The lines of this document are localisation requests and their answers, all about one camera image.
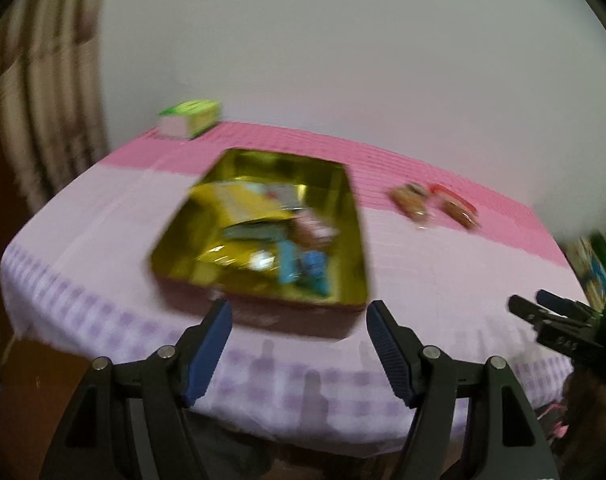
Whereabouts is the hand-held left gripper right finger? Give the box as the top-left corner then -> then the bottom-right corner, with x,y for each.
365,300 -> 559,480

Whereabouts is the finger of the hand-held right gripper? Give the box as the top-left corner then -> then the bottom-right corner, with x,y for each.
536,289 -> 601,321
508,295 -> 591,356

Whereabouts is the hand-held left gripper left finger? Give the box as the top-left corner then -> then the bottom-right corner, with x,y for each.
39,299 -> 234,480

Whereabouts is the gold metal tin box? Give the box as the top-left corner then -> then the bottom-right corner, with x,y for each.
148,147 -> 371,343

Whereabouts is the grey speckled snack packet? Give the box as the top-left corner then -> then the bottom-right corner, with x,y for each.
222,221 -> 286,243

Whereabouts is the person's right forearm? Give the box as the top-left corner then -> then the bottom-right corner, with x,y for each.
563,370 -> 606,480

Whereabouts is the colourful printed bag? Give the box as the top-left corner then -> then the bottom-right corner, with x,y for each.
576,230 -> 606,303

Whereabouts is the silver foil packet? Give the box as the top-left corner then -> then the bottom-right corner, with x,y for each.
198,245 -> 279,273

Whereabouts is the blue white snack packet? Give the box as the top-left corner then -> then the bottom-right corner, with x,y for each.
300,252 -> 331,293

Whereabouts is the light blue snack packet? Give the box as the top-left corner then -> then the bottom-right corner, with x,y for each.
275,240 -> 304,283

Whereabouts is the red clear snack packet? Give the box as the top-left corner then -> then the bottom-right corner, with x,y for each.
429,183 -> 479,228

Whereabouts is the pink brown snack packet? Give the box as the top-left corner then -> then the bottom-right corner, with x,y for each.
288,210 -> 339,246

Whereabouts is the yellow clear snack packet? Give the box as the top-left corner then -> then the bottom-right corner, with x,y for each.
390,183 -> 434,223

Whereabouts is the pink checked tablecloth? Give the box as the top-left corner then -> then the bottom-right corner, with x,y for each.
0,120 -> 589,458

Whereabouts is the green tissue box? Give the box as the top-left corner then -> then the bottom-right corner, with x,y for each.
157,100 -> 223,140

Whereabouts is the beige patterned curtain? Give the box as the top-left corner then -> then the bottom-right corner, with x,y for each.
0,0 -> 114,211

